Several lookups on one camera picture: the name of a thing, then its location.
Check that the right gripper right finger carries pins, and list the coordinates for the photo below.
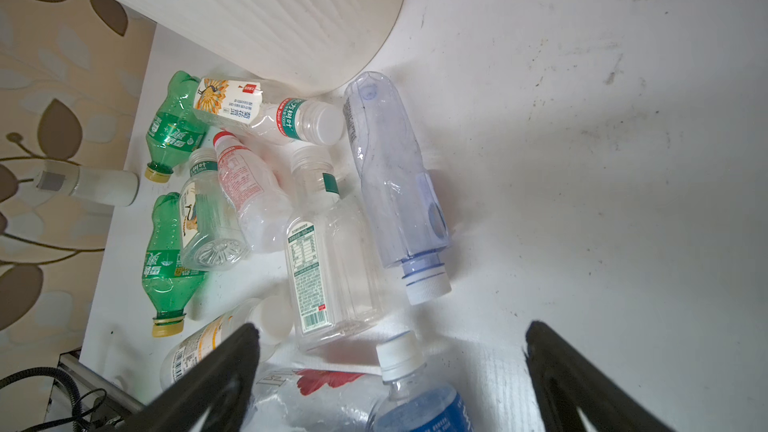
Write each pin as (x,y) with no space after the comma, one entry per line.
(571,391)

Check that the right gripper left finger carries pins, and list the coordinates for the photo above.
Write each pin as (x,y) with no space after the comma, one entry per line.
(214,395)

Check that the blue label bottle front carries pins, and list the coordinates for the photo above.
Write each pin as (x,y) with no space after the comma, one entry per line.
(414,402)

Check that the clear bluish water bottle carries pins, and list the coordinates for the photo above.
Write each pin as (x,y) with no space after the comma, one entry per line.
(398,194)

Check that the white ribbed waste bin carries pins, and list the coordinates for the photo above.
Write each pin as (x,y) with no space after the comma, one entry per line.
(312,46)

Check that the blue cap crushed bottle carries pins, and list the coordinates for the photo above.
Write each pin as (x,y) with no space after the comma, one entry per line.
(313,400)

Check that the orange label bottle lower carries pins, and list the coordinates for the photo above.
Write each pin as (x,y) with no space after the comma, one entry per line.
(271,316)

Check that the green soda bottle lower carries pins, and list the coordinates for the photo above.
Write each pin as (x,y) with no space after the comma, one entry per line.
(166,282)

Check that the green soda bottle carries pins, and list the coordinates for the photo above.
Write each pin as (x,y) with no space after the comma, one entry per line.
(166,282)
(175,132)

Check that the green cap square bottle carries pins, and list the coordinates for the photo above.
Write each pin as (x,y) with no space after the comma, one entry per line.
(210,234)

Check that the green label clear bottle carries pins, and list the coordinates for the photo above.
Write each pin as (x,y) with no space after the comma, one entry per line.
(332,263)

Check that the pink label clear bottle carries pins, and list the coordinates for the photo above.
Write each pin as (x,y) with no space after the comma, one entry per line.
(261,205)

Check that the white cylinder at edge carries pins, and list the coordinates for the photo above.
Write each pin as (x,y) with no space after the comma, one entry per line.
(116,188)

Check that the green soda bottle upper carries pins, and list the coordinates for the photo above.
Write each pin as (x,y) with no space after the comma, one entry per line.
(175,132)

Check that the orange label clear bottle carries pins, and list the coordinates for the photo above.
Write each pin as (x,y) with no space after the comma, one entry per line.
(267,111)

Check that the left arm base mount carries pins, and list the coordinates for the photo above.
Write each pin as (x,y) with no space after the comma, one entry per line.
(68,396)

